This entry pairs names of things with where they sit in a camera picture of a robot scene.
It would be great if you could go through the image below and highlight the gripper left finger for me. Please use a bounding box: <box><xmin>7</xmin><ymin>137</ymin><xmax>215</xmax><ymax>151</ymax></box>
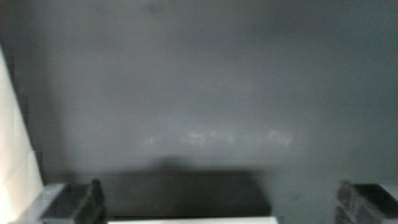
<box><xmin>41</xmin><ymin>180</ymin><xmax>106</xmax><ymax>224</ymax></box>

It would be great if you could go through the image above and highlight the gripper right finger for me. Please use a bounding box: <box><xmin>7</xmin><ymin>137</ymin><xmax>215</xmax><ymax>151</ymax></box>
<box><xmin>334</xmin><ymin>181</ymin><xmax>398</xmax><ymax>224</ymax></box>

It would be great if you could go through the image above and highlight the white drawer cabinet box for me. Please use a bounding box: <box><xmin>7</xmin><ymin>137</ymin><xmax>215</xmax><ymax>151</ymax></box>
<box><xmin>0</xmin><ymin>48</ymin><xmax>42</xmax><ymax>224</ymax></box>

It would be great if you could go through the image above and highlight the white drawer with knob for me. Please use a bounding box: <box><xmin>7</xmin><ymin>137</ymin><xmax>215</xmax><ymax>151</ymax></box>
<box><xmin>106</xmin><ymin>217</ymin><xmax>279</xmax><ymax>224</ymax></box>

